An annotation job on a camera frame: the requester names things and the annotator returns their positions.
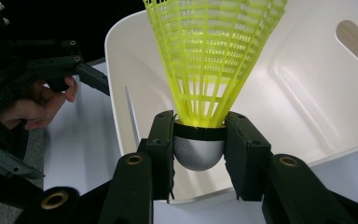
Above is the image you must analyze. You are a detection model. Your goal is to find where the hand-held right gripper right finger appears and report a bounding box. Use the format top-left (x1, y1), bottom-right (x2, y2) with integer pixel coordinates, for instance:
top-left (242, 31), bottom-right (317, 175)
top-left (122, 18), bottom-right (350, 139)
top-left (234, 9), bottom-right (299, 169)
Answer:
top-left (223, 111), bottom-right (355, 224)

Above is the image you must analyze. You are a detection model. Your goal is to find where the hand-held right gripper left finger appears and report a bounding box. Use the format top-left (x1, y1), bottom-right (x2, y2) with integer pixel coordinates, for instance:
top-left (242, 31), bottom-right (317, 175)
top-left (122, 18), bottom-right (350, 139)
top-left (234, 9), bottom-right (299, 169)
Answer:
top-left (99, 110), bottom-right (175, 224)

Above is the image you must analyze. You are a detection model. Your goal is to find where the white plastic storage bin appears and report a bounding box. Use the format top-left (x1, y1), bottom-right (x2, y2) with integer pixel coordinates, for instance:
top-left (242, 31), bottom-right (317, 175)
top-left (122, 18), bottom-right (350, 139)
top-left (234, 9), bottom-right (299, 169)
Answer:
top-left (104, 0), bottom-right (358, 205)

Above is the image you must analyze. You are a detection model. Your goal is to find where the yellow plastic shuttlecock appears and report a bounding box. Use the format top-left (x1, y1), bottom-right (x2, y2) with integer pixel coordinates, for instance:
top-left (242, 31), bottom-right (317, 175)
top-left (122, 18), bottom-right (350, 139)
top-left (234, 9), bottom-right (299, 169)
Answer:
top-left (143, 0), bottom-right (289, 172)

